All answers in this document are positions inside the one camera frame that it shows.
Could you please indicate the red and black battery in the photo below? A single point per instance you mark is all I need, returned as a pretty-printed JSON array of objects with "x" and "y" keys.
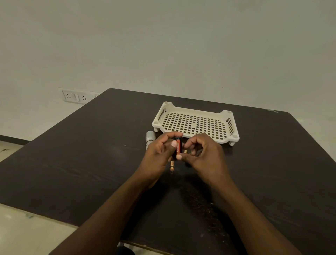
[{"x": 178, "y": 146}]

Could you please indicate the person's left forearm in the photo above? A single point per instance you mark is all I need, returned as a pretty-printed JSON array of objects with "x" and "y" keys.
[{"x": 105, "y": 220}]

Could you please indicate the person's right hand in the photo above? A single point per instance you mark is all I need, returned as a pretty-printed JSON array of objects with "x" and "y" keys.
[{"x": 210, "y": 157}]

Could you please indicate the person's left hand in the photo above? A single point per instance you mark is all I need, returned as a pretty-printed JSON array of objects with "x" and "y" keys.
[{"x": 154, "y": 157}]

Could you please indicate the person's left thumb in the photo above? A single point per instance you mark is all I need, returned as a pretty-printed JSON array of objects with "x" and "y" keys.
[{"x": 172, "y": 149}]

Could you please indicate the white perforated plastic tray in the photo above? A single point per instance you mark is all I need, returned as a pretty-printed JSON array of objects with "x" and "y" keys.
[{"x": 195, "y": 123}]

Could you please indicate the silver metal flashlight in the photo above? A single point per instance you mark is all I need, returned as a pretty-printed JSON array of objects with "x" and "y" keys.
[{"x": 149, "y": 138}]

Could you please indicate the person's right thumb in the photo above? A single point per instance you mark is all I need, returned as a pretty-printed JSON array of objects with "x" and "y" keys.
[{"x": 185, "y": 157}]

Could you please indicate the person's right forearm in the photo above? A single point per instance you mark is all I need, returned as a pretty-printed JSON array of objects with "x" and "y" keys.
[{"x": 252, "y": 223}]

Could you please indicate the white wall socket panel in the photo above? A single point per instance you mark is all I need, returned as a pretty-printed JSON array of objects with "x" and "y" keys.
[{"x": 76, "y": 96}]

